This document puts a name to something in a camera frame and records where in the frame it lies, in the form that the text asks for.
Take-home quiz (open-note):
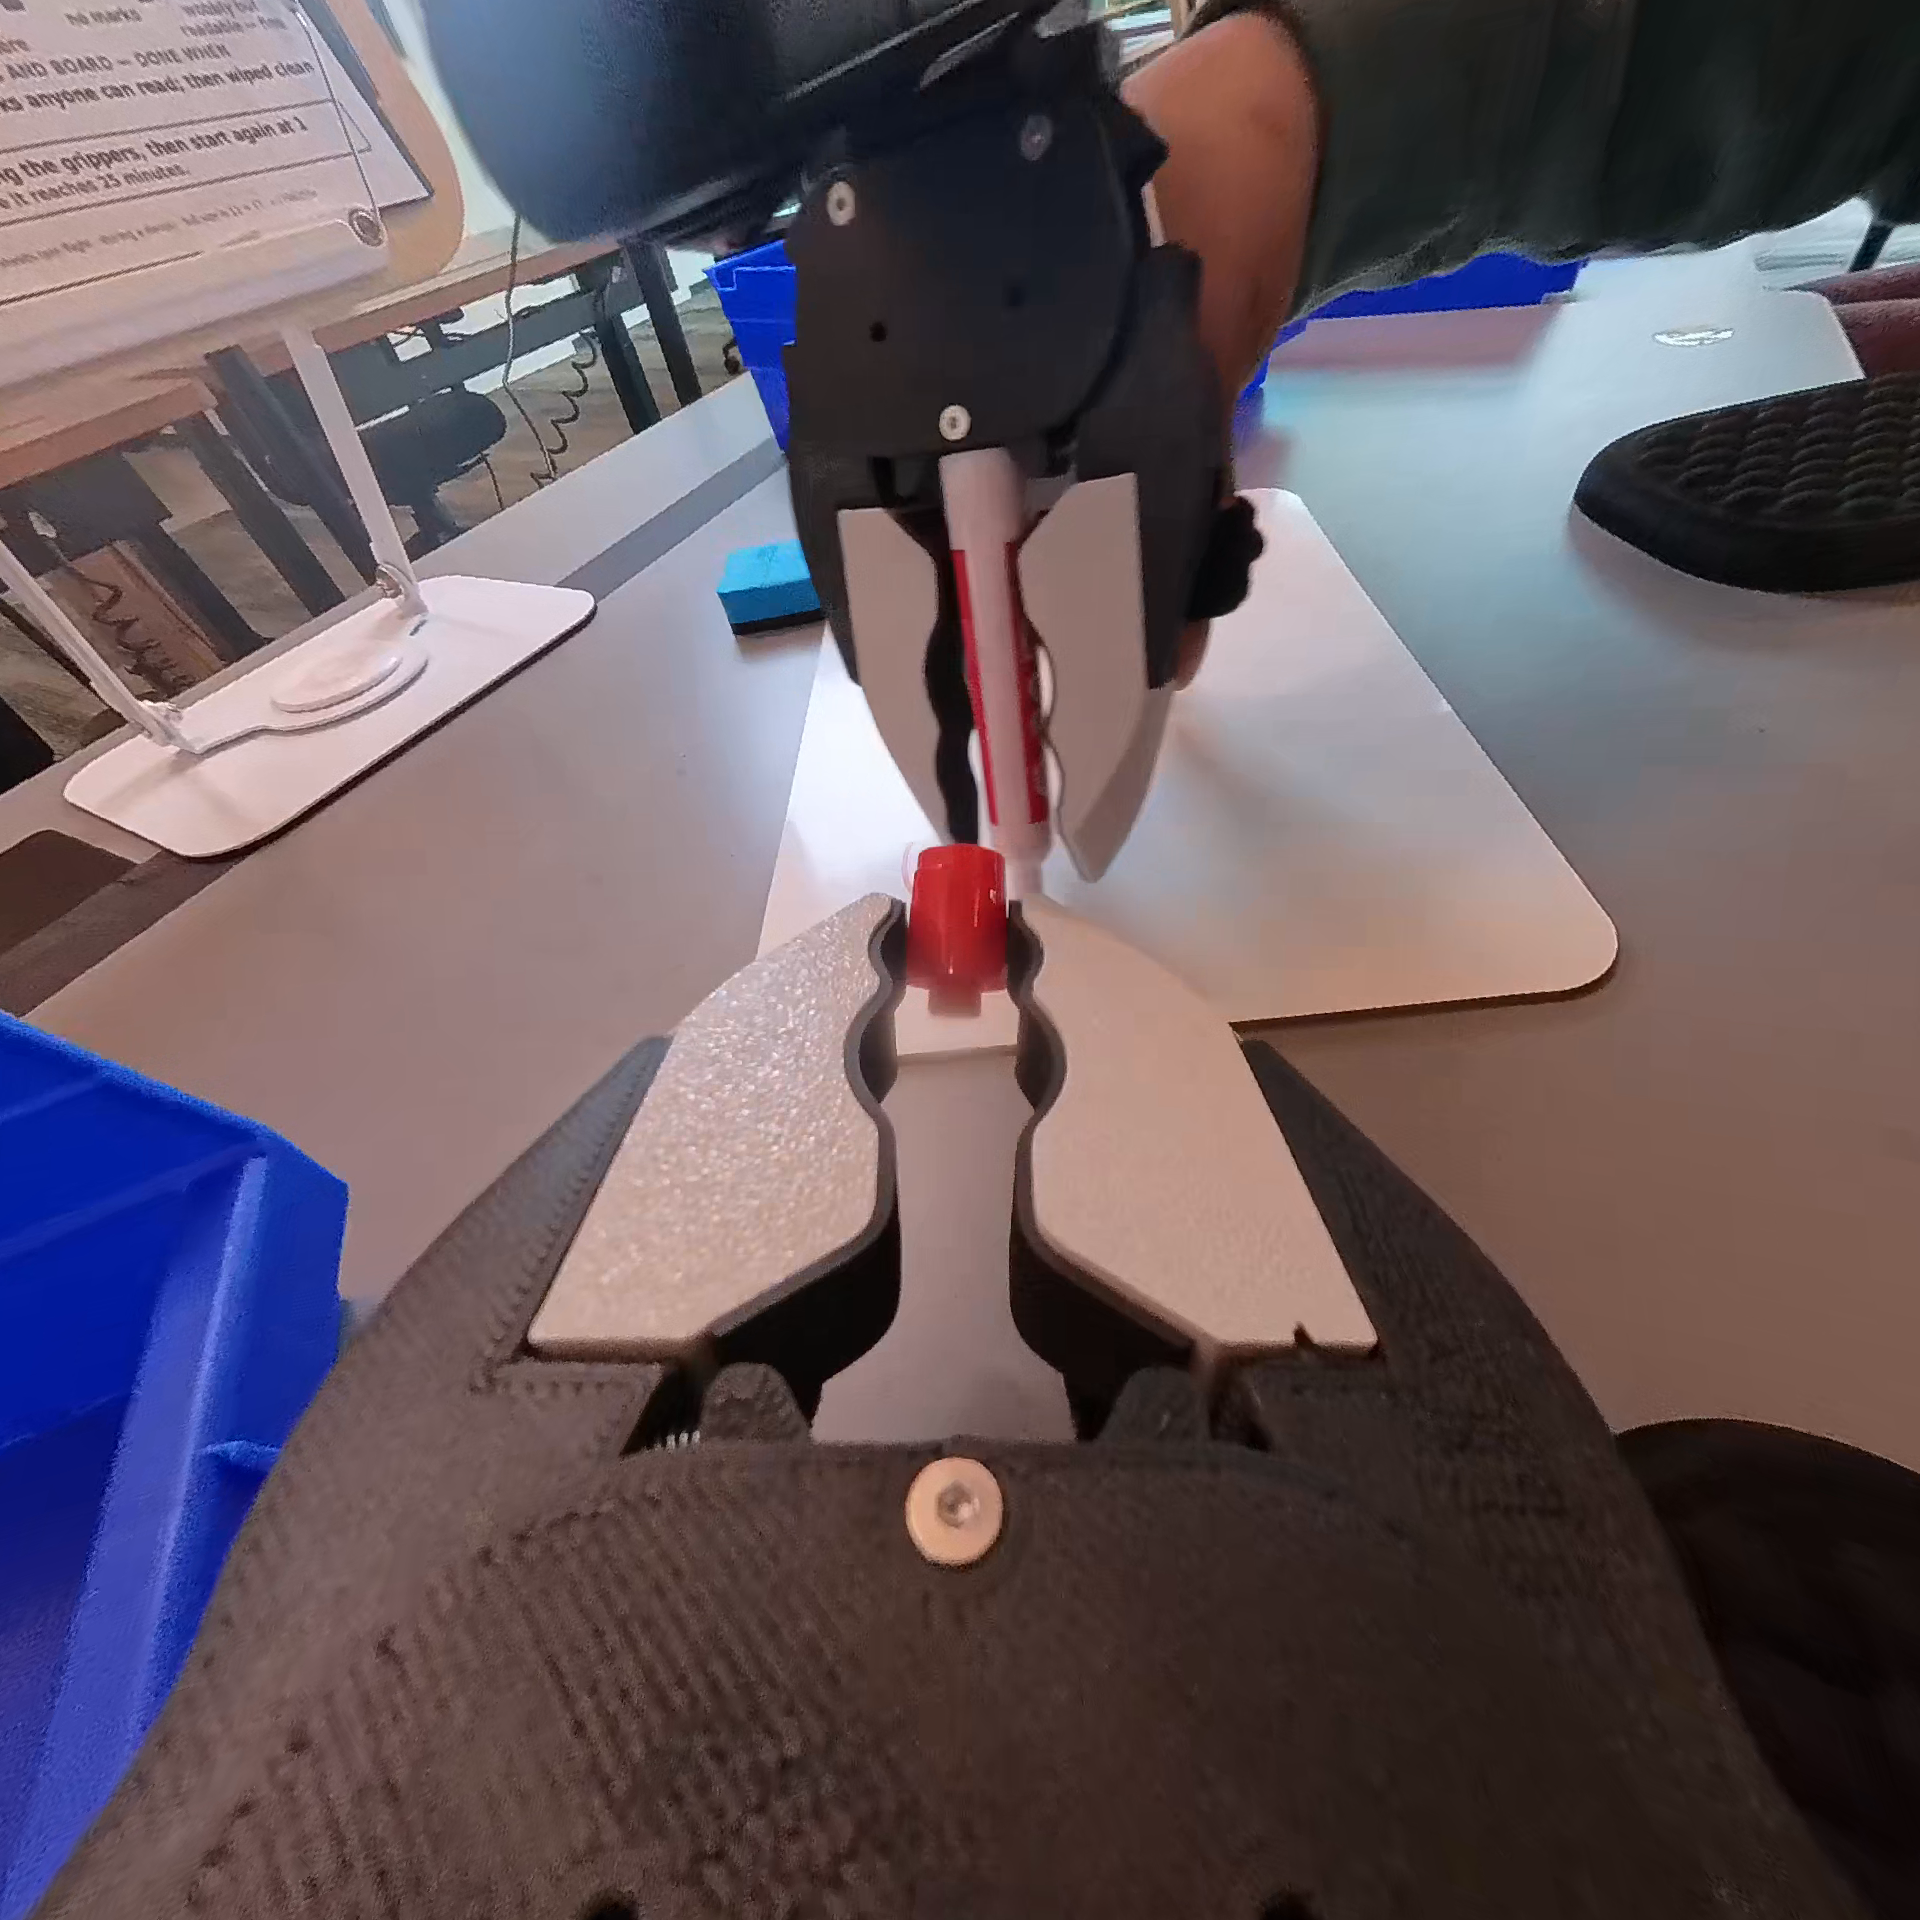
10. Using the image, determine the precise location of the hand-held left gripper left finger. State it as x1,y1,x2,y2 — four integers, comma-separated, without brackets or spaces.
526,897,903,1376

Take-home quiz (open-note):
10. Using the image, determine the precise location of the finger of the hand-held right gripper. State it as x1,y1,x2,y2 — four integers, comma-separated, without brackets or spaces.
1022,466,1178,884
832,497,996,849

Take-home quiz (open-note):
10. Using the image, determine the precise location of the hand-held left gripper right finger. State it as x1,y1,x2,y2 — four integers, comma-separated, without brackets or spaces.
1011,901,1384,1381

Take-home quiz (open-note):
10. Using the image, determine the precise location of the red whiteboard marker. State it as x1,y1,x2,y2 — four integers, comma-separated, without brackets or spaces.
938,452,1061,902

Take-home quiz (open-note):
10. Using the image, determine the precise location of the blue whiteboard eraser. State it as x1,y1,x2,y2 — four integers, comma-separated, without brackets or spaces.
717,541,832,636

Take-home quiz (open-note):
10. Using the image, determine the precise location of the red marker cap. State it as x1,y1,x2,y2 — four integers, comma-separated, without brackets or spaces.
901,843,1028,991

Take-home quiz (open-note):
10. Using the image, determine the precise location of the blue open-front storage bin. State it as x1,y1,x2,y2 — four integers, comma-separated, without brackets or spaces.
0,1012,353,1920

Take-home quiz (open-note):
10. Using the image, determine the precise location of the small blue storage bin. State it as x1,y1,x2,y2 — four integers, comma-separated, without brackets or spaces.
1254,250,1587,398

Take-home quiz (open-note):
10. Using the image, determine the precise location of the black office chair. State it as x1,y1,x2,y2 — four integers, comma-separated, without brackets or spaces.
286,317,519,549

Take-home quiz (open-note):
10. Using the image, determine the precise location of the white stand with round base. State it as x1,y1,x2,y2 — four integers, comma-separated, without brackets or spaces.
0,317,440,752

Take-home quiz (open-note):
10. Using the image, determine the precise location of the black mesh chair armrest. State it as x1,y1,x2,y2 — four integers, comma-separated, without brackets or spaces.
1614,1417,1920,1920
1576,366,1920,597

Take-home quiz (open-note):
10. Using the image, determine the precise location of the white paper sign board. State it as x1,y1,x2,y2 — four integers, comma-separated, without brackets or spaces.
0,0,472,392

